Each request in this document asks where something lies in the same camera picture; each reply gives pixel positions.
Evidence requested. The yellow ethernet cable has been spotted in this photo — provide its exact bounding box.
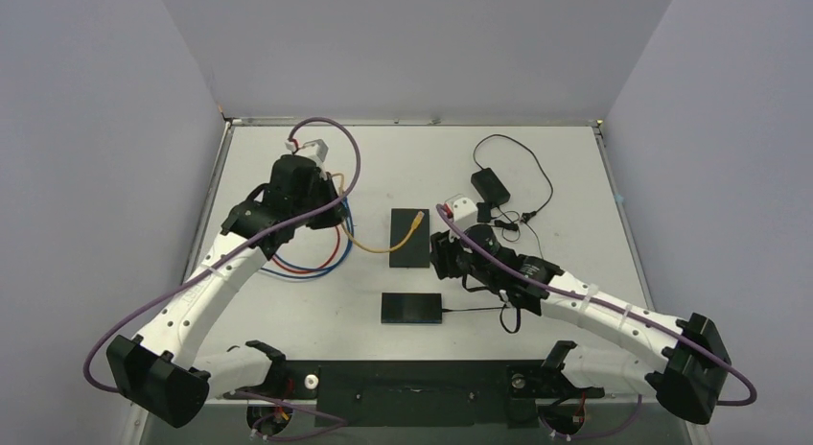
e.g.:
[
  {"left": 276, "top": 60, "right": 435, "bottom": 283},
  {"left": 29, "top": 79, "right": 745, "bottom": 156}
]
[{"left": 329, "top": 172, "right": 426, "bottom": 255}]

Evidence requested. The black network switch small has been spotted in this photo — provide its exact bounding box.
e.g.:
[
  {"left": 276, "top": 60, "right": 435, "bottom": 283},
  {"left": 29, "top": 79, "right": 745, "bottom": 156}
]
[{"left": 380, "top": 293, "right": 443, "bottom": 324}]

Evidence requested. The black power adapter with cord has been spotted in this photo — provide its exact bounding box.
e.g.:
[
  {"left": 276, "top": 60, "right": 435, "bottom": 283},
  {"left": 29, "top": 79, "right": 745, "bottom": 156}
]
[{"left": 441, "top": 134, "right": 555, "bottom": 315}]

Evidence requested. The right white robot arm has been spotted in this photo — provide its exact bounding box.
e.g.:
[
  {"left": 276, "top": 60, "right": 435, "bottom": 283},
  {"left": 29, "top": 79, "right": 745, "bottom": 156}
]
[{"left": 430, "top": 224, "right": 732, "bottom": 425}]

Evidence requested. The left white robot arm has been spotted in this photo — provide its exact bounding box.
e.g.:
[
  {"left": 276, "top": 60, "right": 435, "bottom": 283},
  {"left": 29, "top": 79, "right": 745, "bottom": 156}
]
[{"left": 105, "top": 152, "right": 346, "bottom": 428}]

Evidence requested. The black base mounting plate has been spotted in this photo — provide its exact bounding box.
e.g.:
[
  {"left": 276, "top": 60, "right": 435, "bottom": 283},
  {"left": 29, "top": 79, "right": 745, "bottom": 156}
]
[{"left": 251, "top": 360, "right": 605, "bottom": 428}]

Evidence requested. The black network switch upright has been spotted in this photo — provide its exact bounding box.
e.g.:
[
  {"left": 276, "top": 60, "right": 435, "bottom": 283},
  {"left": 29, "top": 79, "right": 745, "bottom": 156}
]
[{"left": 388, "top": 208, "right": 430, "bottom": 269}]

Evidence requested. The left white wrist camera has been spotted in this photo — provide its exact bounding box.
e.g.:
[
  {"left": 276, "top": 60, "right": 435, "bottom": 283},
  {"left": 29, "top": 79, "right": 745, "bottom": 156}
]
[{"left": 297, "top": 139, "right": 329, "bottom": 167}]

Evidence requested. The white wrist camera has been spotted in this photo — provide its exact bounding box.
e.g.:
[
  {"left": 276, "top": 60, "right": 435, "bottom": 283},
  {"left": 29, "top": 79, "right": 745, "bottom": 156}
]
[
  {"left": 443, "top": 194, "right": 478, "bottom": 231},
  {"left": 297, "top": 139, "right": 329, "bottom": 167}
]

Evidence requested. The red ethernet cable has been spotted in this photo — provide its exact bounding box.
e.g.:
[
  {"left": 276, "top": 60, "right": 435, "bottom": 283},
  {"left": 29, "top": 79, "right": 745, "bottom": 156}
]
[{"left": 269, "top": 222, "right": 343, "bottom": 275}]

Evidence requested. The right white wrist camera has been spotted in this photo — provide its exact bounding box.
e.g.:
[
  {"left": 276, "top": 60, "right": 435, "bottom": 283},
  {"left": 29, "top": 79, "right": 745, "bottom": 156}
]
[{"left": 443, "top": 194, "right": 478, "bottom": 231}]

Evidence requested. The blue ethernet cable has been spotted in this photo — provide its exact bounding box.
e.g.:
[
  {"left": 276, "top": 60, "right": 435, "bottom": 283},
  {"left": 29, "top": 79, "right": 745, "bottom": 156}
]
[{"left": 257, "top": 197, "right": 355, "bottom": 281}]

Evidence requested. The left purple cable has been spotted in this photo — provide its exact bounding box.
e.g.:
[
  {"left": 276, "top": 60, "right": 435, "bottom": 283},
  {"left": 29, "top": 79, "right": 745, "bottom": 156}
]
[{"left": 82, "top": 116, "right": 362, "bottom": 394}]

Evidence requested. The purple cable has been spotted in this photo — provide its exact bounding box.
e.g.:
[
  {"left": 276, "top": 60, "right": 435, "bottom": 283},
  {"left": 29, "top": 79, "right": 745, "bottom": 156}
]
[
  {"left": 435, "top": 203, "right": 758, "bottom": 408},
  {"left": 82, "top": 116, "right": 362, "bottom": 394}
]

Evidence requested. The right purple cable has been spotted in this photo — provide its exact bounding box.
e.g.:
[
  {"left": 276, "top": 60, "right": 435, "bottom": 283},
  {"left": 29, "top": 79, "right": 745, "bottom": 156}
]
[{"left": 435, "top": 203, "right": 758, "bottom": 408}]

